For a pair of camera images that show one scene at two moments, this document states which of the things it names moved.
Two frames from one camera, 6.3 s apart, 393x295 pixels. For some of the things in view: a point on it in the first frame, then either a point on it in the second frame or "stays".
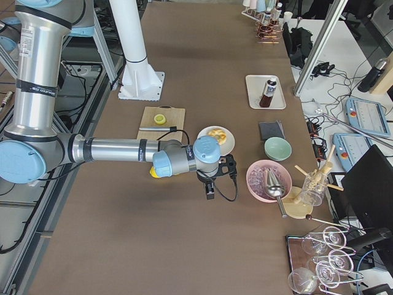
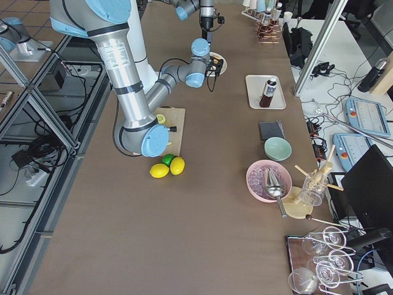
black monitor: (369, 186) stays
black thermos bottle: (365, 85) stays
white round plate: (228, 146) → (224, 65)
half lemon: (159, 118) stays
